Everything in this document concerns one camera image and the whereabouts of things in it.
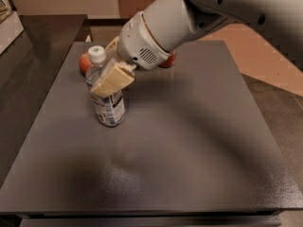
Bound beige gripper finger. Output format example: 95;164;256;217
90;58;135;98
105;37;119;51

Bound red Coca-Cola can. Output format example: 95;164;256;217
159;50;176;68

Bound white box on side table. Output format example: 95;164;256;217
0;11;24;54

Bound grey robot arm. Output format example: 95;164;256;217
91;0;303;98

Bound clear blue-label plastic bottle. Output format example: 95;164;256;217
85;45;125;127

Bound red apple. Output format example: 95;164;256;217
79;52;92;75

